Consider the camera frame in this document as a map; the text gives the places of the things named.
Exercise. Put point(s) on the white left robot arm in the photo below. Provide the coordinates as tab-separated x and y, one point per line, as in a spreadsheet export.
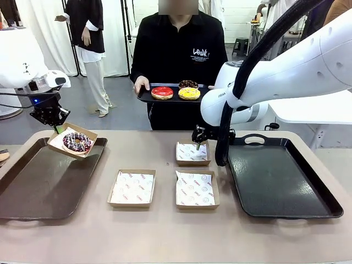
16	55

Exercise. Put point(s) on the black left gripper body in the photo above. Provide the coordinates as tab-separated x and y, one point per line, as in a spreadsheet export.
45	101

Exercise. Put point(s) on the mannequin black top white trousers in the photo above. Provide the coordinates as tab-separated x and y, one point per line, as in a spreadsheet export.
88	27

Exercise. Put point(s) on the red glazed donut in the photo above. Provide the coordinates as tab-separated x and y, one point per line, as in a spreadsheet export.
156	93

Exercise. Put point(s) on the white round floor base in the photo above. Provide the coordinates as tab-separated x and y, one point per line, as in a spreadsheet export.
11	113

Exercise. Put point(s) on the person's right hand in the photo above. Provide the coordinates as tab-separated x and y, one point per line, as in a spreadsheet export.
141	82

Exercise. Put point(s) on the yellow sprinkled donut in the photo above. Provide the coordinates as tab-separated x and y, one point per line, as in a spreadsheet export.
182	94

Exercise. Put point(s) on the kraft cardboard box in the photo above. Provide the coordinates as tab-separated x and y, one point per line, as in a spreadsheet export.
129	204
192	162
85	132
196	207

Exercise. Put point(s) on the person's right forearm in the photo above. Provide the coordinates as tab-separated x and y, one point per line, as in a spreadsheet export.
137	71

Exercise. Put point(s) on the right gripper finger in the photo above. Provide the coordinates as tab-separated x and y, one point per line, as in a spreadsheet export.
200	129
198	138

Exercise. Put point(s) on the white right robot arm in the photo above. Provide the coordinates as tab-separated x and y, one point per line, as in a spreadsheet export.
302	63

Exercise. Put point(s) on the mannequin in dark top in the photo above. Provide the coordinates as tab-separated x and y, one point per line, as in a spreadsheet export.
316	16

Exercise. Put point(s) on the black knob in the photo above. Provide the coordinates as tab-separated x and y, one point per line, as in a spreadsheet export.
271	126

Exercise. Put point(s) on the small background table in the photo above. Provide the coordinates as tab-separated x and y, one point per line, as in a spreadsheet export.
255	30

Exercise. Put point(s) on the black clothes rack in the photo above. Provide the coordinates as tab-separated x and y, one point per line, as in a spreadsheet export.
9	12

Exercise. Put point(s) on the black plastic stool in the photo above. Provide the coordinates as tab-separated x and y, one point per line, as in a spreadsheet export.
240	41

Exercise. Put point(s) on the black serving tray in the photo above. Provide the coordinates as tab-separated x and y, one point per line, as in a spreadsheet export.
145	95

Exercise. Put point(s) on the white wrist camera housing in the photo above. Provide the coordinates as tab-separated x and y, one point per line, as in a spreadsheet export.
53	77

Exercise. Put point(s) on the white curtain backdrop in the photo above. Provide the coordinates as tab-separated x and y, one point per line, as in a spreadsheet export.
46	41

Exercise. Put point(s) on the person's left hand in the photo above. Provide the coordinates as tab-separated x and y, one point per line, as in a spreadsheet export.
211	87

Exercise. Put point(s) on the chocolate sprinkled donut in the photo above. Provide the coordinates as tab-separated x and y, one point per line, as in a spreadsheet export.
184	83

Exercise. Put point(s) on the dark brown plastic tray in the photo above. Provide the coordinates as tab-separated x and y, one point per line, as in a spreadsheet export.
41	187

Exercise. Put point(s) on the person in black shirt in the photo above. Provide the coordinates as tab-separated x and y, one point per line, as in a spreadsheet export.
170	55

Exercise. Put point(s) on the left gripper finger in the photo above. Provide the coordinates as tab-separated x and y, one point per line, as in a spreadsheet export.
45	116
60	115

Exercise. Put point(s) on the purple sprinkled donut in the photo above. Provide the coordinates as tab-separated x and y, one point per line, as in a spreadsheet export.
68	143

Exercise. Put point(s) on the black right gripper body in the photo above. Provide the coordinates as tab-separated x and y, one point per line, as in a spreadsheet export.
211	135

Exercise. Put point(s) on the dark topped round item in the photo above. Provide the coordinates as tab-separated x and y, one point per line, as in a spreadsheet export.
4	156

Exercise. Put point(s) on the black light stand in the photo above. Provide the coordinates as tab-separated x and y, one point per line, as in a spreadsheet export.
127	27

